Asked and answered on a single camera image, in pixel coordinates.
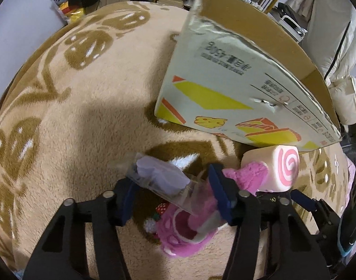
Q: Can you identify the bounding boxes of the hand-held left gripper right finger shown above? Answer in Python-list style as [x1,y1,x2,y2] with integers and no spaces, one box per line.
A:
[208,163,332,280]

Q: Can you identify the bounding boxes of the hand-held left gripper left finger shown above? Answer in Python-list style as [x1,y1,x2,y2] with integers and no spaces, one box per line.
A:
[22,178,142,280]

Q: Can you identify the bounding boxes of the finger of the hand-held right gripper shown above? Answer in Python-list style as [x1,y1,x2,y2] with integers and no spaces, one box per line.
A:
[290,189,323,216]

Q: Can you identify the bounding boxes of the clear plastic packet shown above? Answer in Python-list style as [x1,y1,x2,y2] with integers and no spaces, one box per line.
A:
[126,154,225,234]

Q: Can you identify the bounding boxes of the pink swirl roll plush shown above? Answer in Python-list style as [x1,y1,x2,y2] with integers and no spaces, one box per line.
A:
[241,144,300,193]

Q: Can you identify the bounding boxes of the pink plush toy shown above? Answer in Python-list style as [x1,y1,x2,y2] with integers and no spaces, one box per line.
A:
[143,162,268,258]

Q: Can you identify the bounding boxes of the printed cardboard box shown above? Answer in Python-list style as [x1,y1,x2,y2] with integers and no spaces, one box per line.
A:
[154,0,342,154]

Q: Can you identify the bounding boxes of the beige flower print blanket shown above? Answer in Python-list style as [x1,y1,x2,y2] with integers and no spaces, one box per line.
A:
[0,1,356,280]

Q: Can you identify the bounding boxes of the white padded coat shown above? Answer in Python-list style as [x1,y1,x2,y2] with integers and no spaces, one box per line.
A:
[300,0,356,126]

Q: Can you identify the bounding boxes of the yellow and clear plastic bags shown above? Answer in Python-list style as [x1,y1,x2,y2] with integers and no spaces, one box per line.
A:
[48,0,88,25]

